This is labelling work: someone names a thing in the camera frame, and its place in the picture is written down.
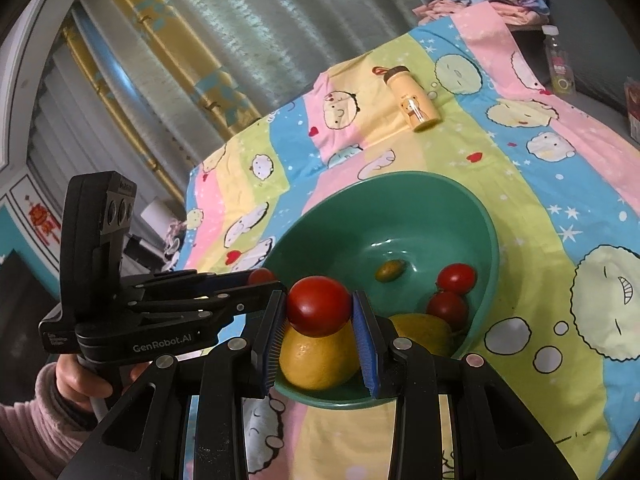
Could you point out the yellow lemon fruit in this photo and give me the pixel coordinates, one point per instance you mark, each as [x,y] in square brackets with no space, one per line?
[319,363]

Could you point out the black white clothes pile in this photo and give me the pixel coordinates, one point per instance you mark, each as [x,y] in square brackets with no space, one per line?
[162,254]

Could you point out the yellow-green pear fruit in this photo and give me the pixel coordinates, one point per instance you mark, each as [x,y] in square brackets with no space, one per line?
[432,333]

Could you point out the small yellow thermos bottle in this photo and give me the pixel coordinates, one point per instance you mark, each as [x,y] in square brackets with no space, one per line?
[415,105]

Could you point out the red patterned box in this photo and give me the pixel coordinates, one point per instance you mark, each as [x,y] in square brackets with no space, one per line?
[632,93]

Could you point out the red cherry tomato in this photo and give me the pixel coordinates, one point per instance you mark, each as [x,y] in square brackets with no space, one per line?
[318,306]
[459,278]
[261,275]

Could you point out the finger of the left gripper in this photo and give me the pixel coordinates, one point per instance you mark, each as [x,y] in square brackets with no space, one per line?
[200,279]
[207,300]

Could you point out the person's left hand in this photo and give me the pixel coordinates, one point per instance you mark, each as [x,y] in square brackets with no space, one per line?
[78,385]

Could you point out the green plastic bowl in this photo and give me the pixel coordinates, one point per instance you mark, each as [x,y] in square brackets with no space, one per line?
[390,237]

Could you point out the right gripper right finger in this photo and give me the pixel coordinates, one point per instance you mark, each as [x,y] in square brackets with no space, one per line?
[447,404]

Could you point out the grey sofa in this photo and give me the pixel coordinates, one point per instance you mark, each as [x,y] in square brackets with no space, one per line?
[602,57]

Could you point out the pink sleeved left forearm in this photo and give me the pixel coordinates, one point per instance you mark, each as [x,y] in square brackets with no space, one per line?
[48,430]

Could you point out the clear plastic drink bottle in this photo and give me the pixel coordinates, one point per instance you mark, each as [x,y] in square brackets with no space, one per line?
[561,74]

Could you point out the yellow patterned curtain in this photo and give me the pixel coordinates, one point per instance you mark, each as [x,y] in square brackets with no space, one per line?
[171,98]

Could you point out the colourful striped cartoon tablecloth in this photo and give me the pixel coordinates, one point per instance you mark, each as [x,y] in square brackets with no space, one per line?
[442,147]

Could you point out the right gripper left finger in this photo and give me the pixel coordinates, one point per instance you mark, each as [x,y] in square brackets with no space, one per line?
[194,405]

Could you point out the red cherry tomato in bowl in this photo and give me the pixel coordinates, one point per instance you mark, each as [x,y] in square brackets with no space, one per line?
[459,278]

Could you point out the green olive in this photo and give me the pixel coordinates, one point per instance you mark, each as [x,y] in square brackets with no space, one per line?
[390,270]

